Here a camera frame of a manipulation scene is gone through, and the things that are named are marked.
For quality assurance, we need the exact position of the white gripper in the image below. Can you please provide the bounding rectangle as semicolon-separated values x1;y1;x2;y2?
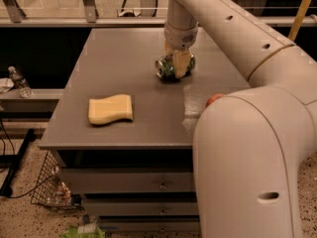
164;22;198;78

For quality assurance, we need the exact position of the green soda can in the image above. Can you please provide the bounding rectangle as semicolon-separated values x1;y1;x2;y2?
155;55;196;80

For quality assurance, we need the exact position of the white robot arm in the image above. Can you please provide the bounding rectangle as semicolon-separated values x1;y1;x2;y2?
164;0;317;238

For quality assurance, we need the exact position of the red apple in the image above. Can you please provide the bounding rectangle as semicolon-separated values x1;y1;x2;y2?
205;93;225;107

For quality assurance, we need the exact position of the yellow sponge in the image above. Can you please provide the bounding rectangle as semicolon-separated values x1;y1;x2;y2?
88;94;134;125

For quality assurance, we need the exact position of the grey drawer cabinet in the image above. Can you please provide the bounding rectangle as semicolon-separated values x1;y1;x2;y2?
40;28;248;232

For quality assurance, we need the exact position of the clear plastic water bottle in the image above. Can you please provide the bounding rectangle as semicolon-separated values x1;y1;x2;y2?
8;66;32;98

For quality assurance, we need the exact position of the crumpled white paper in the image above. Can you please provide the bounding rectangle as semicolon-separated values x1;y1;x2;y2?
0;78;14;93

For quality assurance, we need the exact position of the green white package on floor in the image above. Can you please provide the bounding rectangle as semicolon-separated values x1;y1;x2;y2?
60;223;105;238

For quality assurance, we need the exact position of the black metal stand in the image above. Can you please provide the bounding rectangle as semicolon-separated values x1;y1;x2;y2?
0;129;35;197

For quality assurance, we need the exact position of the metal railing frame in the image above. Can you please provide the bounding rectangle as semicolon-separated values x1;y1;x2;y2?
0;0;316;28

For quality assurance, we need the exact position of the wire mesh basket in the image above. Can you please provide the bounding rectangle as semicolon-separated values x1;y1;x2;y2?
31;152;81;210

